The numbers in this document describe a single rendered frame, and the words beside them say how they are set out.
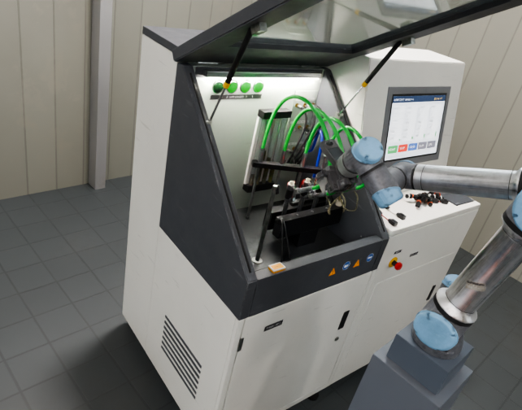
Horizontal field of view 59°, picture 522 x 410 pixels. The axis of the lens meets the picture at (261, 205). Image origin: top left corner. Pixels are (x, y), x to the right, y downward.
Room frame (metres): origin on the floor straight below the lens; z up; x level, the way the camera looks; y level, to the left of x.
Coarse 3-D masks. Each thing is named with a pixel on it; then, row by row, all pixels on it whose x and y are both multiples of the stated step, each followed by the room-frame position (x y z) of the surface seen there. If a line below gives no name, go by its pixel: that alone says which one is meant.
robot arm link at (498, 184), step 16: (416, 176) 1.21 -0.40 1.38; (432, 176) 1.19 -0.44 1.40; (448, 176) 1.17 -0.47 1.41; (464, 176) 1.16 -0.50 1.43; (480, 176) 1.14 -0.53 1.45; (496, 176) 1.12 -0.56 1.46; (512, 176) 1.11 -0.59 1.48; (448, 192) 1.17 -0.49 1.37; (464, 192) 1.15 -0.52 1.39; (480, 192) 1.12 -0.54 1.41; (496, 192) 1.10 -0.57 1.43; (512, 192) 1.08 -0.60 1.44
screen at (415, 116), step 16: (400, 96) 1.98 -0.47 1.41; (416, 96) 2.06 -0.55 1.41; (432, 96) 2.15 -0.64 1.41; (448, 96) 2.24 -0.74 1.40; (400, 112) 1.98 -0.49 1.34; (416, 112) 2.06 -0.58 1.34; (432, 112) 2.15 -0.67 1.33; (384, 128) 1.91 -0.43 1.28; (400, 128) 1.98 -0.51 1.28; (416, 128) 2.07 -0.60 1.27; (432, 128) 2.15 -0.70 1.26; (384, 144) 1.91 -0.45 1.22; (400, 144) 1.98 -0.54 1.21; (416, 144) 2.07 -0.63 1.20; (432, 144) 2.15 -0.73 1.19; (384, 160) 1.90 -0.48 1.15; (400, 160) 1.98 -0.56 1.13; (416, 160) 2.07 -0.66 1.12
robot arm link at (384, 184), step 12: (372, 168) 1.16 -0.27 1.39; (384, 168) 1.17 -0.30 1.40; (396, 168) 1.22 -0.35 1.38; (372, 180) 1.14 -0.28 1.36; (384, 180) 1.14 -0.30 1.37; (396, 180) 1.17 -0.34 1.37; (372, 192) 1.14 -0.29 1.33; (384, 192) 1.12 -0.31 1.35; (396, 192) 1.13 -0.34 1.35; (384, 204) 1.12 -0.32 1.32
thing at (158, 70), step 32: (160, 32) 1.70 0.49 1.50; (192, 32) 1.84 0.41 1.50; (160, 64) 1.63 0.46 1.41; (160, 96) 1.61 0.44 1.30; (160, 128) 1.59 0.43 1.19; (160, 160) 1.58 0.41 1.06; (160, 192) 1.56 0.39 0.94; (128, 224) 1.75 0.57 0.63; (128, 256) 1.73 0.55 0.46; (128, 288) 1.71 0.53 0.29; (128, 320) 1.69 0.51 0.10
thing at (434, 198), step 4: (424, 192) 1.93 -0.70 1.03; (428, 192) 2.02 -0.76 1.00; (432, 192) 1.98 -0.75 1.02; (408, 196) 1.90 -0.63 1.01; (412, 196) 1.90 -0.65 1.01; (416, 196) 1.91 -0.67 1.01; (420, 196) 1.92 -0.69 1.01; (424, 196) 1.91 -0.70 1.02; (428, 196) 1.95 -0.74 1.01; (432, 196) 1.96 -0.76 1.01; (436, 196) 1.98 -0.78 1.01; (440, 196) 2.01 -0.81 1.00; (420, 200) 1.88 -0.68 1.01; (424, 200) 1.90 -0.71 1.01; (428, 200) 1.93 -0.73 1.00; (432, 200) 1.94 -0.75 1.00; (436, 200) 1.96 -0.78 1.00; (440, 200) 1.98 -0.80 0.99; (444, 200) 1.97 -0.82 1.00; (416, 204) 1.87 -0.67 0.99; (420, 204) 1.87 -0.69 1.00; (428, 204) 1.91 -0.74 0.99; (432, 204) 1.91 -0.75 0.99
